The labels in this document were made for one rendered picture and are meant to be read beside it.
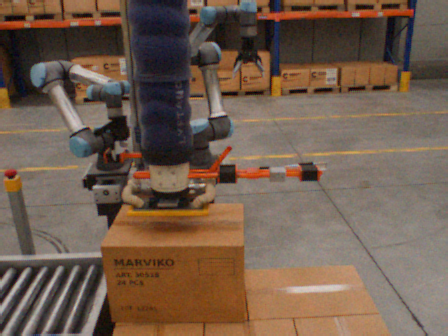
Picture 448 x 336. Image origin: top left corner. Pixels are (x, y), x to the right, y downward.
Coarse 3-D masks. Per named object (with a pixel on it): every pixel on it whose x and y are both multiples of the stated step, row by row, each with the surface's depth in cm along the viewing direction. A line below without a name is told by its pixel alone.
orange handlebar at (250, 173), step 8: (248, 168) 192; (256, 168) 192; (296, 168) 192; (136, 176) 188; (144, 176) 188; (192, 176) 188; (200, 176) 188; (208, 176) 188; (216, 176) 188; (240, 176) 188; (248, 176) 188; (256, 176) 188; (264, 176) 188; (288, 176) 188; (296, 176) 188
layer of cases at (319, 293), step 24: (264, 288) 218; (288, 288) 218; (312, 288) 217; (336, 288) 216; (360, 288) 216; (264, 312) 201; (288, 312) 201; (312, 312) 200; (336, 312) 200; (360, 312) 199
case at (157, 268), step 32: (128, 224) 200; (160, 224) 199; (192, 224) 198; (224, 224) 197; (128, 256) 184; (160, 256) 183; (192, 256) 183; (224, 256) 182; (128, 288) 190; (160, 288) 189; (192, 288) 189; (224, 288) 188; (128, 320) 196; (160, 320) 196; (192, 320) 195; (224, 320) 195
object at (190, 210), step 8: (152, 200) 186; (184, 200) 185; (136, 208) 184; (144, 208) 184; (152, 208) 184; (160, 208) 184; (168, 208) 184; (176, 208) 184; (184, 208) 184; (192, 208) 183; (200, 208) 183; (208, 208) 185
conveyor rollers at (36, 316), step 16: (0, 272) 240; (16, 272) 240; (32, 272) 239; (48, 272) 239; (64, 272) 239; (80, 272) 238; (96, 272) 237; (0, 288) 223; (16, 288) 222; (32, 288) 222; (48, 288) 221; (64, 288) 221; (0, 304) 211; (48, 304) 214; (64, 304) 211; (80, 304) 210; (0, 320) 202; (16, 320) 200; (32, 320) 199; (48, 320) 199
